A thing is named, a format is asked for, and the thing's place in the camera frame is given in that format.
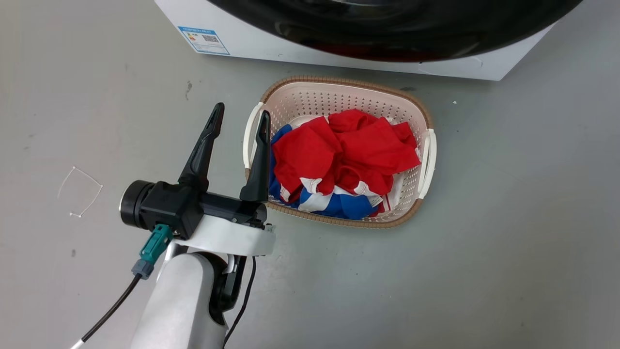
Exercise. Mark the thin white thread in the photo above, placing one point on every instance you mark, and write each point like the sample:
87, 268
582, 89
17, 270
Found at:
87, 176

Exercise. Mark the cream plastic laundry basket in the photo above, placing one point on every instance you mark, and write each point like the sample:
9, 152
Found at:
319, 97

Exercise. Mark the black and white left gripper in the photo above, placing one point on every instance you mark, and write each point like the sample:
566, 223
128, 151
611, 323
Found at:
223, 235

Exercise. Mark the dark glass washing machine door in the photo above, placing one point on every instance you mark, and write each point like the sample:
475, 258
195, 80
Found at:
387, 29

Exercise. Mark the white cloth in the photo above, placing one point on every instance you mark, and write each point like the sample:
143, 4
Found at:
395, 190

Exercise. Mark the blue white energy label sticker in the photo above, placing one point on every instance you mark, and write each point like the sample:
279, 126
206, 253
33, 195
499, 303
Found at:
203, 40

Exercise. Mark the red blue white garment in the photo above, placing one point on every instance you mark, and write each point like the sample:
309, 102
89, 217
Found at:
348, 150

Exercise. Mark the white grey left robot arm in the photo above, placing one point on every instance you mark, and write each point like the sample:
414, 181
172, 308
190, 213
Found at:
179, 300

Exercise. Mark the white washing machine body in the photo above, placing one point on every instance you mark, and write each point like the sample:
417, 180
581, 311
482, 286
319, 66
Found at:
252, 34

